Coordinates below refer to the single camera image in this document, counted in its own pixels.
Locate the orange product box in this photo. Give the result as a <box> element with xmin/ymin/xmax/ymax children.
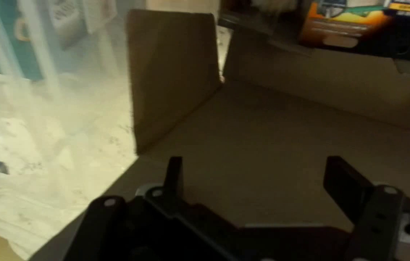
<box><xmin>298</xmin><ymin>0</ymin><xmax>410</xmax><ymax>49</ymax></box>

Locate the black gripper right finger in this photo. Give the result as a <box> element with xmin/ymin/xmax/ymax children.
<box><xmin>322</xmin><ymin>155</ymin><xmax>373</xmax><ymax>223</ymax></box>

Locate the brown cardboard box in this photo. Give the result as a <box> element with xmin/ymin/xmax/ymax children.
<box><xmin>30</xmin><ymin>26</ymin><xmax>410</xmax><ymax>261</ymax></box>

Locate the clear plastic bin with boxes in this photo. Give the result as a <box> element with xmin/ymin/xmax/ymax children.
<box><xmin>0</xmin><ymin>0</ymin><xmax>224</xmax><ymax>258</ymax></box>

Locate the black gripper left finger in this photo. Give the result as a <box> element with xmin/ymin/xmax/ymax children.
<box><xmin>162</xmin><ymin>157</ymin><xmax>182</xmax><ymax>197</ymax></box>

